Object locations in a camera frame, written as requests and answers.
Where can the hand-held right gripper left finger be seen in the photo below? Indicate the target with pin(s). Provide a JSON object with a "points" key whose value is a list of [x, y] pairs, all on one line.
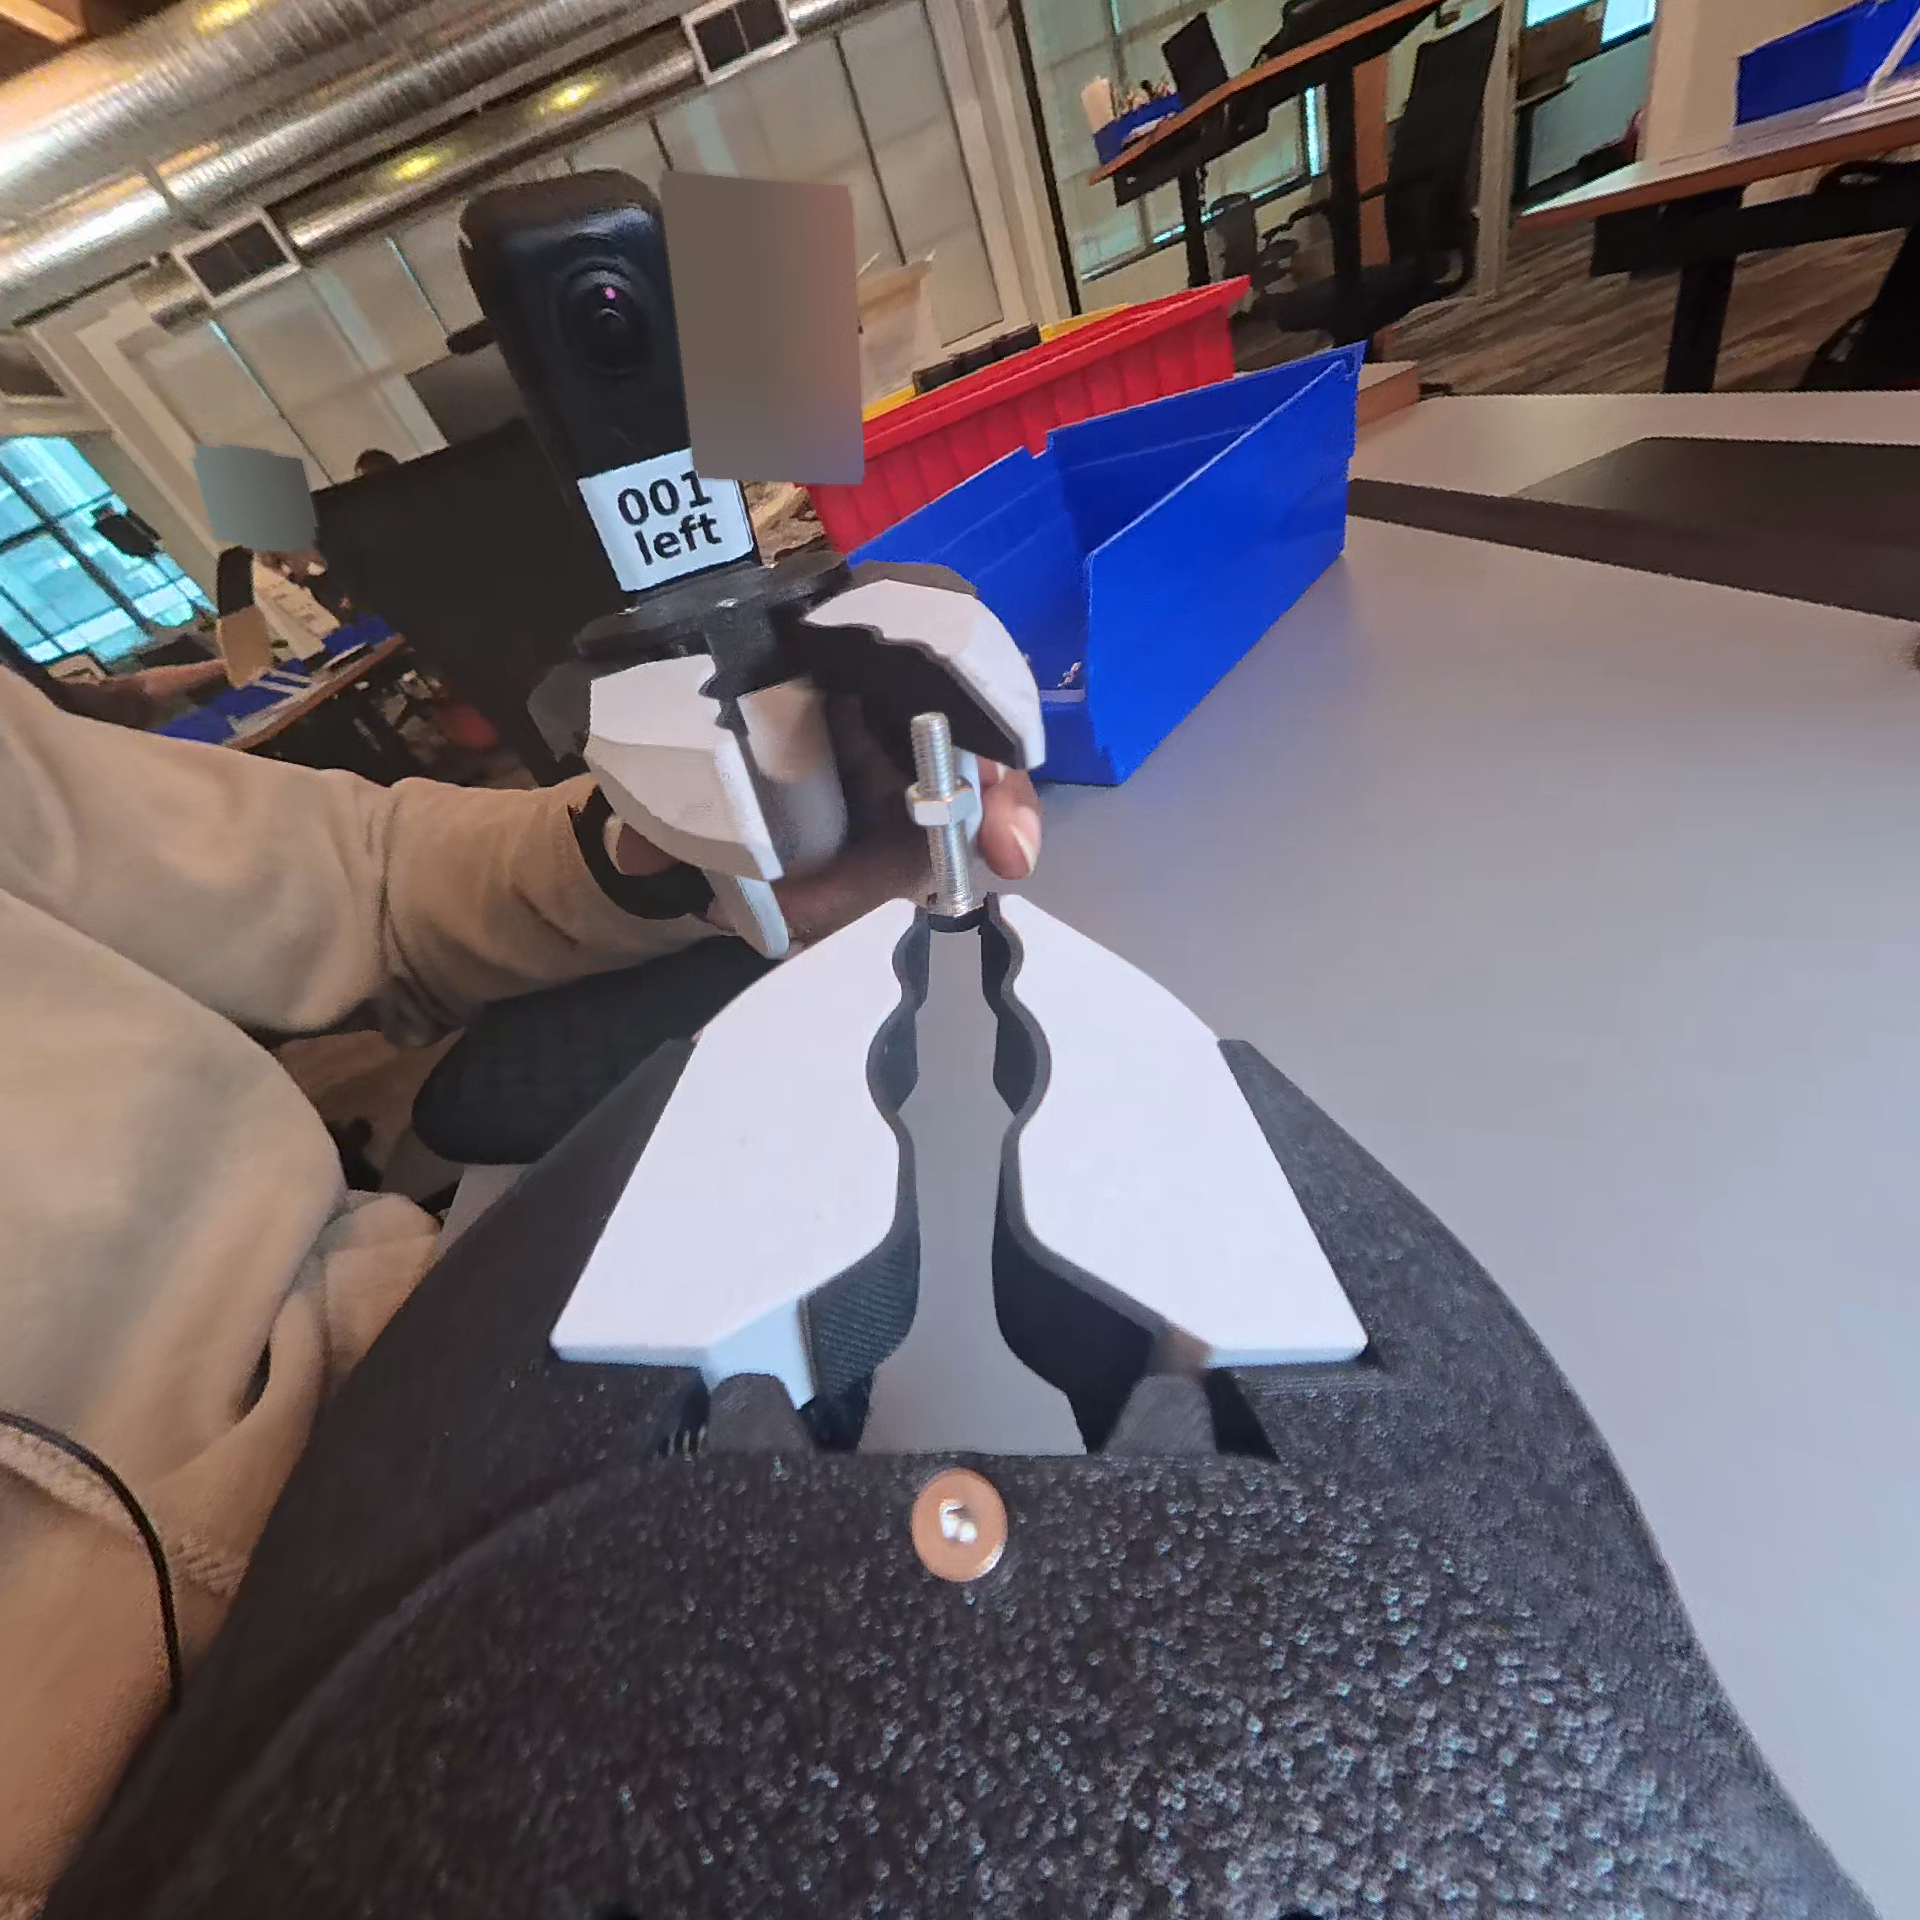
{"points": [[736, 1188]]}

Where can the red plastic bin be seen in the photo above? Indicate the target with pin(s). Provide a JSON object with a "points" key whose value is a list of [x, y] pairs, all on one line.
{"points": [[1021, 391]]}

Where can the person's left forearm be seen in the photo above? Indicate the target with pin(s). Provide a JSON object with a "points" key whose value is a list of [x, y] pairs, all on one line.
{"points": [[362, 872]]}

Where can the thin steel screw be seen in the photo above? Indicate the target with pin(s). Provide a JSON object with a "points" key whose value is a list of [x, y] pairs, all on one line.
{"points": [[940, 856]]}

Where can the small steel hex nut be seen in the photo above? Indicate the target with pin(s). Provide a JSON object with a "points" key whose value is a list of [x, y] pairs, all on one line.
{"points": [[933, 799]]}

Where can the blue plastic bin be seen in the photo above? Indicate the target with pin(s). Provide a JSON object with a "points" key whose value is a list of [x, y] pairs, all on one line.
{"points": [[1200, 541], [1816, 61]]}

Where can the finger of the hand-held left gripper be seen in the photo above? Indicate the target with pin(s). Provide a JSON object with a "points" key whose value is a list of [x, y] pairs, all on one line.
{"points": [[948, 661], [691, 766]]}

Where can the wooden standing desk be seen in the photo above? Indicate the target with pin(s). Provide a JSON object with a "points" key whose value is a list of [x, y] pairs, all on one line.
{"points": [[1231, 92]]}

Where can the wooden office desk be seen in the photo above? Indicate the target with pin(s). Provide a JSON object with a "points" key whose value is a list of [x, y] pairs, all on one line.
{"points": [[1710, 182]]}

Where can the yellow plastic bin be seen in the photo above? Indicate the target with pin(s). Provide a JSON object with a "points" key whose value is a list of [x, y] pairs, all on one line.
{"points": [[948, 375]]}

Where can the person's torso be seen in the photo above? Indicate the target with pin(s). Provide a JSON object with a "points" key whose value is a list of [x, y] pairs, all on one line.
{"points": [[122, 1351]]}

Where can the black mesh office chair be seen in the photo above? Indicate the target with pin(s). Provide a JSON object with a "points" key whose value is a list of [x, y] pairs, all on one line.
{"points": [[452, 572]]}

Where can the person's left hand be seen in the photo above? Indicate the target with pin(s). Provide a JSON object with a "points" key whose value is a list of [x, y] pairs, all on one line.
{"points": [[871, 843]]}

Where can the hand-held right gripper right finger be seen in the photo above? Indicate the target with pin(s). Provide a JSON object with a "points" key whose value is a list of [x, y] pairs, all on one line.
{"points": [[1188, 1188]]}

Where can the black wrist rest pad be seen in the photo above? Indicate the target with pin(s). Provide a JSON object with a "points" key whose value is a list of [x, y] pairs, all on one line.
{"points": [[572, 1052]]}

